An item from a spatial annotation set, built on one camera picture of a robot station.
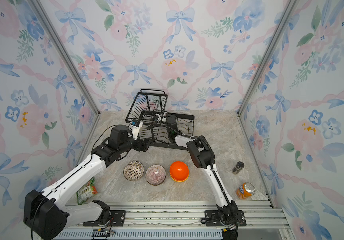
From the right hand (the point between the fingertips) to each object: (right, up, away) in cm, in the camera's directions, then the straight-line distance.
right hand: (169, 110), depth 105 cm
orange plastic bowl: (+6, -37, -20) cm, 43 cm away
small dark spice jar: (+39, -33, -24) cm, 56 cm away
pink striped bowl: (-7, -39, -20) cm, 44 cm away
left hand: (-12, -17, -27) cm, 33 cm away
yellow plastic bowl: (+6, -41, -24) cm, 48 cm away
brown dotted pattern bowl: (-21, -38, -16) cm, 46 cm away
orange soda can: (+38, -43, -34) cm, 66 cm away
